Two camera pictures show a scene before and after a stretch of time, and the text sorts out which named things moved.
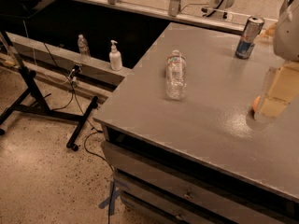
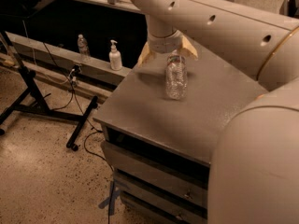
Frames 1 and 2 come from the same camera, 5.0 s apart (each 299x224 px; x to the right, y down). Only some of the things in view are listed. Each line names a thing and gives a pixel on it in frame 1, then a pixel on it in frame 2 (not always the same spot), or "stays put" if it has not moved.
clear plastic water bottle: [176, 77] stays put
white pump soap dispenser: [115, 57] stays put
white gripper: [288, 35] → [164, 45]
